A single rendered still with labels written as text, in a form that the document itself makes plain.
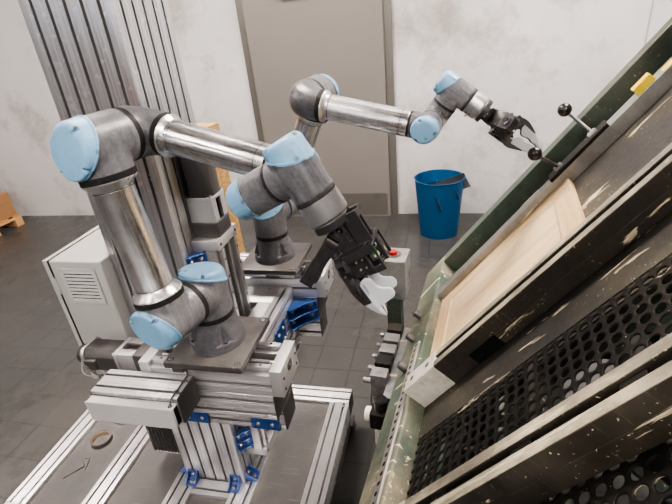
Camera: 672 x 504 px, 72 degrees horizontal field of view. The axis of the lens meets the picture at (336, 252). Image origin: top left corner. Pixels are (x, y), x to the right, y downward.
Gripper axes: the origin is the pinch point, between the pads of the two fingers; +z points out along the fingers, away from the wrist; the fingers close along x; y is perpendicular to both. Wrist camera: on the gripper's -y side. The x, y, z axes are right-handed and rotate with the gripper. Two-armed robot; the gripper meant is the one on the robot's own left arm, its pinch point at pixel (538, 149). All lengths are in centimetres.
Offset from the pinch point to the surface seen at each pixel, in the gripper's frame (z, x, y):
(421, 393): 8, 69, -34
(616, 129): 10.2, -13.3, -11.0
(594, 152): 10.5, -6.3, -8.4
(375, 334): 24, 121, 131
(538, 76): 24, -93, 273
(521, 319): 10, 37, -46
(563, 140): 8.1, -9.5, 16.0
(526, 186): 10.0, 7.8, 22.3
